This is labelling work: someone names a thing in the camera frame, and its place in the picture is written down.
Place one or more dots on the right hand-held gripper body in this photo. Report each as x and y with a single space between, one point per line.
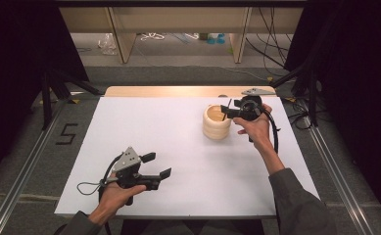
248 107

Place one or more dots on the black curtain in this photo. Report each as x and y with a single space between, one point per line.
15 65
357 65

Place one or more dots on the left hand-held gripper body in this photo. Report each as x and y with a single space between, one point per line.
127 163

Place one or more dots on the clear plastic bag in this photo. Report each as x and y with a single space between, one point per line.
107 44

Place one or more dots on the cream ribbed pen holder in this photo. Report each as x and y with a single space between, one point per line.
214 130

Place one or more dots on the black tripod stand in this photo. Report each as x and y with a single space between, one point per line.
313 104
46 104

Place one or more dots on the person's right hand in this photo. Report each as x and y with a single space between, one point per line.
260 130

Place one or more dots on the person's left hand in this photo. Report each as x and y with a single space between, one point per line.
113 199

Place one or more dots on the grey metal plate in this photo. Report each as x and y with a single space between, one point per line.
258 91

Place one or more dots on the blue plastic cups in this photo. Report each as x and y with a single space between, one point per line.
215 39

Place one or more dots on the metal floor rail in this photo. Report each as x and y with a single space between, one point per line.
18 189
341 189

